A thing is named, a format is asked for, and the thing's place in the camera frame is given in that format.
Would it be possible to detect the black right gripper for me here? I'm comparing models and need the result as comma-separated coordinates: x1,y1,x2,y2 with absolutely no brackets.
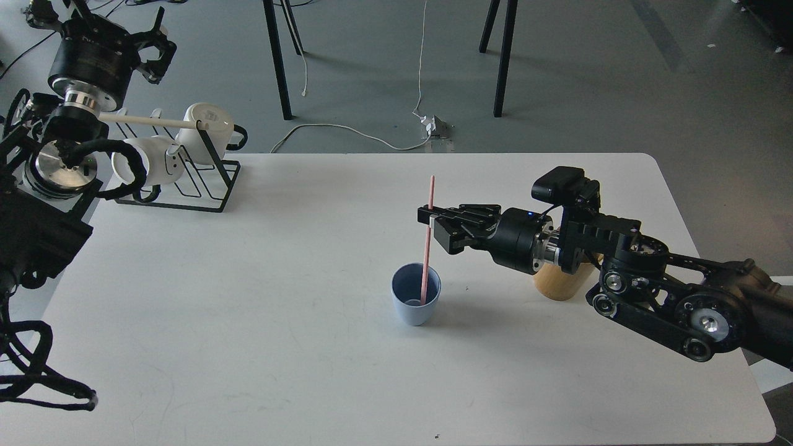
418,204,553,276

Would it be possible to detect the light blue plastic cup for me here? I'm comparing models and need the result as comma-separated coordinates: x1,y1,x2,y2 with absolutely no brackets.
390,263,442,326

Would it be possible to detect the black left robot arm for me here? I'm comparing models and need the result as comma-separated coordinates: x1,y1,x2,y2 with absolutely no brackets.
1,1,176,411

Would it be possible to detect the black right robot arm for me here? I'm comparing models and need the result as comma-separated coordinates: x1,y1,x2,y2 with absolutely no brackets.
417,204,792,368

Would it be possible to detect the floor power socket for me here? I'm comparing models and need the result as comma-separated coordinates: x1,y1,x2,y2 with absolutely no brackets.
420,114,451,139

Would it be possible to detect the bamboo cylinder holder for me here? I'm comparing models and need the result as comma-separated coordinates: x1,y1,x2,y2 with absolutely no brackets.
533,230,595,302

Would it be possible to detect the black table leg right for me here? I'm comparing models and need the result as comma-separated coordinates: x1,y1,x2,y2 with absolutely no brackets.
478,1,519,118

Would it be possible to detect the black table leg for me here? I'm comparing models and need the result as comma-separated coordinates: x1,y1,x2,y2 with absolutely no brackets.
261,1,294,121
478,1,519,118

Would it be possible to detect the black table leg left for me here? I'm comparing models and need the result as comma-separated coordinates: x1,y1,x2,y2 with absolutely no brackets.
261,1,294,121

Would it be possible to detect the white mug lower left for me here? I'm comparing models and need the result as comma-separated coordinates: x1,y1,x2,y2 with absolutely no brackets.
124,135,186,203

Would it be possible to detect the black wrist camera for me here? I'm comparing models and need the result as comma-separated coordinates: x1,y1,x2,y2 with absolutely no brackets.
532,166,601,212

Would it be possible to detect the white floor cable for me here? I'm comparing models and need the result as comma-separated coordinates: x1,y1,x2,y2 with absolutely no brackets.
271,0,432,154

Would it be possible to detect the white hanging cable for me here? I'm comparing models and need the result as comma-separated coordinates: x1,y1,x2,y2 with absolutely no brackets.
280,0,309,97

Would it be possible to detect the black wire mug rack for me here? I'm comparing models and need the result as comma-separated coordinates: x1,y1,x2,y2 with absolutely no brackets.
99,109,241,212

